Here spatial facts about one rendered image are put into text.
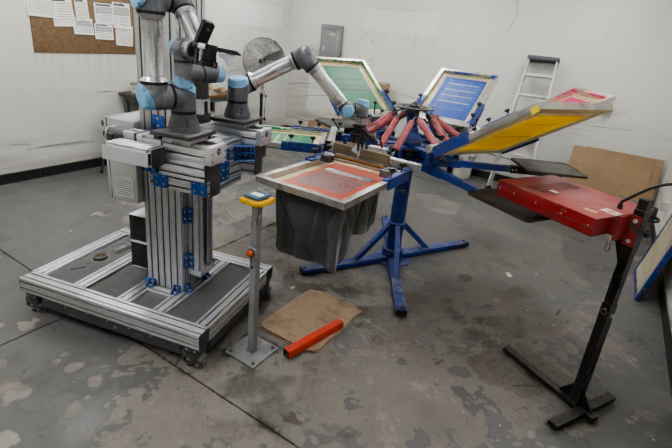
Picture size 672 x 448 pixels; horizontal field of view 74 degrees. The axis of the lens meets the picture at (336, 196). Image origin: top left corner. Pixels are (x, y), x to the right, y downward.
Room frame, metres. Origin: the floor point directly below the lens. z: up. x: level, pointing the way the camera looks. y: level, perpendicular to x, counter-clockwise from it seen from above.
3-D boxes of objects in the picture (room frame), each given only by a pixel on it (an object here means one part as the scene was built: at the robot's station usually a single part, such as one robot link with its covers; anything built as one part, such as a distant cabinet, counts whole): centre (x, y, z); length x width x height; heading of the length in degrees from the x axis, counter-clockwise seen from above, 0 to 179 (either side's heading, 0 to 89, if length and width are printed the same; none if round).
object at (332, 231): (2.28, 0.15, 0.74); 0.45 x 0.03 x 0.43; 59
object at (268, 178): (2.53, 0.01, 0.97); 0.79 x 0.58 x 0.04; 149
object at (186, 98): (2.11, 0.78, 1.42); 0.13 x 0.12 x 0.14; 137
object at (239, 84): (2.60, 0.63, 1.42); 0.13 x 0.12 x 0.14; 3
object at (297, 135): (3.44, 0.38, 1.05); 1.08 x 0.61 x 0.23; 89
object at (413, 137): (3.44, -0.53, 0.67); 0.39 x 0.39 x 1.35
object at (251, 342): (2.10, 0.40, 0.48); 0.22 x 0.22 x 0.96; 59
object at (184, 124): (2.12, 0.77, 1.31); 0.15 x 0.15 x 0.10
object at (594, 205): (2.20, -1.23, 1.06); 0.61 x 0.46 x 0.12; 29
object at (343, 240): (2.37, -0.14, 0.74); 0.46 x 0.04 x 0.42; 149
